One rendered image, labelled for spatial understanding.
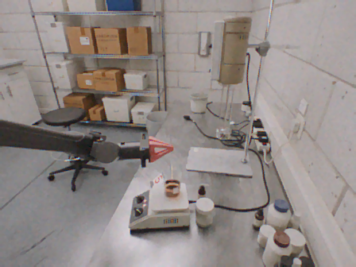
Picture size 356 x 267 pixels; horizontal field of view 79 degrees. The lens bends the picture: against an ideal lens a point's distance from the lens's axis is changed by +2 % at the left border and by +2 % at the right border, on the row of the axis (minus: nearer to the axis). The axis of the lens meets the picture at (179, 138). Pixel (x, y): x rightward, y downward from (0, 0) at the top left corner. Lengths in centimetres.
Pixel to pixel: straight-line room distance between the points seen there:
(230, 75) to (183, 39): 212
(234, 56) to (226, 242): 63
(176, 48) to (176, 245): 254
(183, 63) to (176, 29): 40
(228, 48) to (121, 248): 74
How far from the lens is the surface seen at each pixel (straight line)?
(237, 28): 83
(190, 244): 74
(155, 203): 72
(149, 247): 74
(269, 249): 68
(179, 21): 293
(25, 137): 50
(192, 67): 296
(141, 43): 269
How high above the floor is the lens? 136
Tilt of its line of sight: 29 degrees down
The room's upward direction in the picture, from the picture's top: straight up
